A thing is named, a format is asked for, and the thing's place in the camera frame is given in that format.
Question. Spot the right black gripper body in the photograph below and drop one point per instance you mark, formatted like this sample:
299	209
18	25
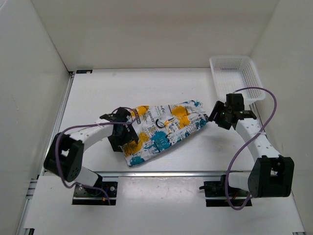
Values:
222	119

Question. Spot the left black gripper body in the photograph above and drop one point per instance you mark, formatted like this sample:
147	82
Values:
123	137

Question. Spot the patterned white shorts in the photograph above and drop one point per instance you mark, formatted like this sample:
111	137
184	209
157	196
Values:
161	127

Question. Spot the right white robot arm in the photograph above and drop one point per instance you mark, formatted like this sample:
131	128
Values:
272	173

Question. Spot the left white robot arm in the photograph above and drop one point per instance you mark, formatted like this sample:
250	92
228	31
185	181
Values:
65	155

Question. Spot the white plastic basket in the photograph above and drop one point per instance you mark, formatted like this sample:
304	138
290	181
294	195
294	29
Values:
233	72

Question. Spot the black corner label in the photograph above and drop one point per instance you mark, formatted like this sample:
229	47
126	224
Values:
84	71

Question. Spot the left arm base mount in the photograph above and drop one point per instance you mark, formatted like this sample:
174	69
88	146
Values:
93	197

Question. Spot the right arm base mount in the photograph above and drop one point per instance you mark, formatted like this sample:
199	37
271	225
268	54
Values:
215	196

